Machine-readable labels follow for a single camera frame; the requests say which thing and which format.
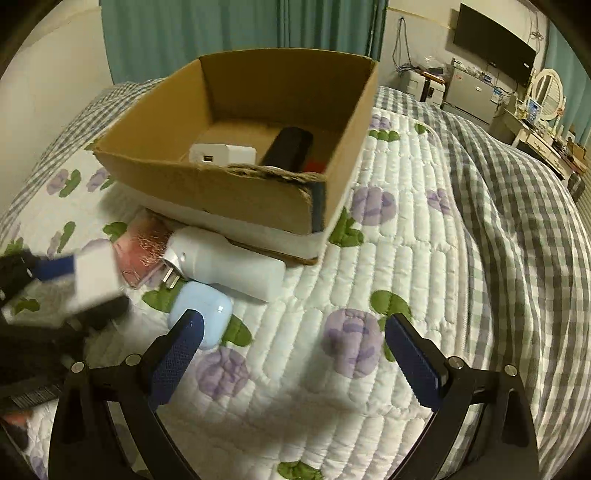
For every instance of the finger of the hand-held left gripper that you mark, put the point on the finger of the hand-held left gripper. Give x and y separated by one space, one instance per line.
104 311
55 268

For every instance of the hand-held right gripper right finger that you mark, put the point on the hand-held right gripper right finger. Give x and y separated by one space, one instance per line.
413 364

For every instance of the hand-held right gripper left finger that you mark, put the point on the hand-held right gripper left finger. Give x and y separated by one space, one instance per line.
178 357

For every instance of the small white box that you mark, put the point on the small white box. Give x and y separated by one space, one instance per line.
94 281

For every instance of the brown cardboard box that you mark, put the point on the brown cardboard box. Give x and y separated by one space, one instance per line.
258 194

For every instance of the light blue earbuds case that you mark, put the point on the light blue earbuds case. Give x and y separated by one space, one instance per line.
203 304

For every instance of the pink glittery box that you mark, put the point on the pink glittery box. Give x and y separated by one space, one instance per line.
138 249

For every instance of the white plug adapter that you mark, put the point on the white plug adapter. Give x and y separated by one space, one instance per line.
231 267

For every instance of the white floral quilt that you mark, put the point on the white floral quilt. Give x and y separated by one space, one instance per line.
392 258

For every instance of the grey plaid bed sheet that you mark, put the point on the grey plaid bed sheet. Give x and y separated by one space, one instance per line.
69 124

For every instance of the grey plaid duvet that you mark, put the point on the grey plaid duvet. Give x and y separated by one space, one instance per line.
517 221

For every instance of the white square charger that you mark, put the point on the white square charger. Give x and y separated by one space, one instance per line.
226 154

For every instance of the small red item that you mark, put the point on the small red item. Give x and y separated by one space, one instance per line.
316 166

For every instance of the black oblong case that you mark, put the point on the black oblong case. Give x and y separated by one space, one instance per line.
286 145

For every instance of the white dressing table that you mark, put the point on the white dressing table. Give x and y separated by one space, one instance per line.
540 143

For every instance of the green curtain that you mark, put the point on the green curtain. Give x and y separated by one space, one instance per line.
184 27
561 60

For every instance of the silver mini fridge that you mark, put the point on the silver mini fridge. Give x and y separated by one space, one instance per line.
468 94

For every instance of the small white cabinet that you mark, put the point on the small white cabinet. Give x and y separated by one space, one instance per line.
413 85

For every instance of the oval white mirror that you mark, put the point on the oval white mirror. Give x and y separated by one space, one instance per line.
547 94

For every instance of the black wall television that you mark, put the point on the black wall television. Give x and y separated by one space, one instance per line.
494 41

